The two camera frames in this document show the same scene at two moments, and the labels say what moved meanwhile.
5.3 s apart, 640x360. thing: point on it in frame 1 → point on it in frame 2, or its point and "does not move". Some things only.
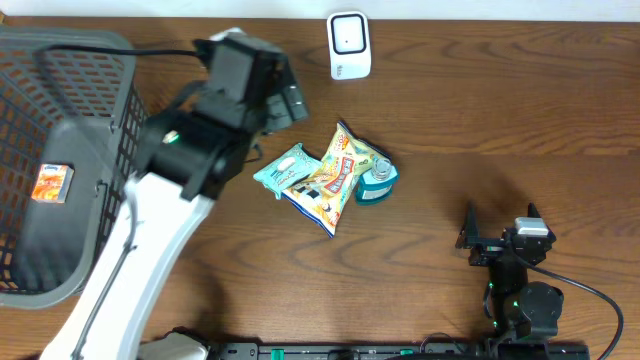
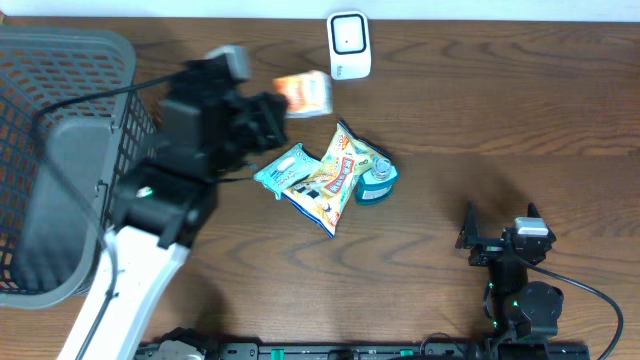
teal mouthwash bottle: x=375 y=185 does not move
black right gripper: x=469 y=237 does not move
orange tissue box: x=52 y=183 → x=307 y=94
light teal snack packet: x=285 y=170 does not move
